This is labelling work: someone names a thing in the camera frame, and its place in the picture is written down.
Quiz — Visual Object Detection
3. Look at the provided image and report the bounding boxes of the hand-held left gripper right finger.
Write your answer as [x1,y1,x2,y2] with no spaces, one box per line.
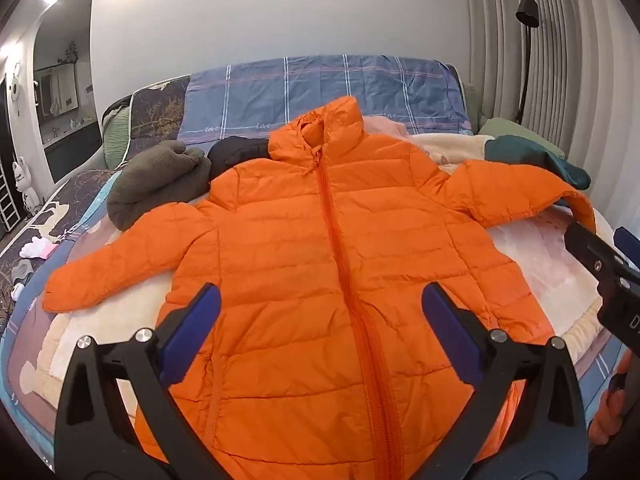
[421,282,588,480]

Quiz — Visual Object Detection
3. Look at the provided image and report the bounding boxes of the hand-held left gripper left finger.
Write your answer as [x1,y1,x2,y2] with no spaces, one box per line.
[52,284,223,480]

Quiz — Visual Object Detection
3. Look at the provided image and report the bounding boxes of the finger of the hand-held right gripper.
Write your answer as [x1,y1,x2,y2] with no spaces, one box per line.
[615,227,640,253]
[564,221,640,287]

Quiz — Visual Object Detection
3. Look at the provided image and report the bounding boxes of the orange puffer jacket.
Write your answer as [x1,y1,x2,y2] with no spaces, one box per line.
[42,96,598,480]

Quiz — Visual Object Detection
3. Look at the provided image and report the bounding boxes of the person's right hand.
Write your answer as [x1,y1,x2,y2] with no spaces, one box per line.
[589,352,632,448]

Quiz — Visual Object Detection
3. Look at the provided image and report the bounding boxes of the cream blanket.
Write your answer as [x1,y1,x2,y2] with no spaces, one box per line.
[10,130,623,421]

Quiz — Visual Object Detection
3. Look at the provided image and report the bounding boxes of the teal garment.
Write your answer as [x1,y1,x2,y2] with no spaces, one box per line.
[484,135,592,191]

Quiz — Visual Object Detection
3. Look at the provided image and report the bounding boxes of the sage green pillow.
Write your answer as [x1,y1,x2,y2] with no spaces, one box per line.
[477,117,566,158]

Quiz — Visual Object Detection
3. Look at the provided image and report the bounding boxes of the grey fleece garment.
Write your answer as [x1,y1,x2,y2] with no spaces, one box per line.
[107,140,213,233]

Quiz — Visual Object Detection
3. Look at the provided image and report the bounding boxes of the pink socks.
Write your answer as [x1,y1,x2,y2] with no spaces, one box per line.
[20,235,58,261]

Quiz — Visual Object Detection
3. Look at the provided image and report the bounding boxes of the black garment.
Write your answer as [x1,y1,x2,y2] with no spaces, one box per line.
[207,136,271,181]

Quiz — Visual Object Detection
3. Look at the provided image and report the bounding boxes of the white pleated curtain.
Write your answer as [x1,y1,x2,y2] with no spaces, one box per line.
[462,0,640,241]

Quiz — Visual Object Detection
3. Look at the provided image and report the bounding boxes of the patterned bed sheet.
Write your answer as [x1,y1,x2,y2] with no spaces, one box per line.
[0,169,118,426]

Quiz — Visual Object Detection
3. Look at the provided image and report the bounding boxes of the green ribbed pillow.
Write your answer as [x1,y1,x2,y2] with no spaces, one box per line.
[101,105,133,168]

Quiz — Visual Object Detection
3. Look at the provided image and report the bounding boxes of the pink quilted garment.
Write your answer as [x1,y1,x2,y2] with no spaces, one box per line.
[362,114,408,137]

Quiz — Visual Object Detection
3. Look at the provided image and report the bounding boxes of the dark patterned pillow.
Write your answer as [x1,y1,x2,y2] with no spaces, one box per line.
[127,75,192,161]

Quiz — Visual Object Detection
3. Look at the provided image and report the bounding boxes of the black floor lamp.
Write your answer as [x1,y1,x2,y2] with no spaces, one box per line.
[515,0,541,123]

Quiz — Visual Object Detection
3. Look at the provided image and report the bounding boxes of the arched mirror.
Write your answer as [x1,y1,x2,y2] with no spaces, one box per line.
[32,0,103,183]

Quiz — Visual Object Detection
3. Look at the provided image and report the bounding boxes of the white bear wall decoration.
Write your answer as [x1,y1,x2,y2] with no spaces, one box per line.
[7,62,26,117]

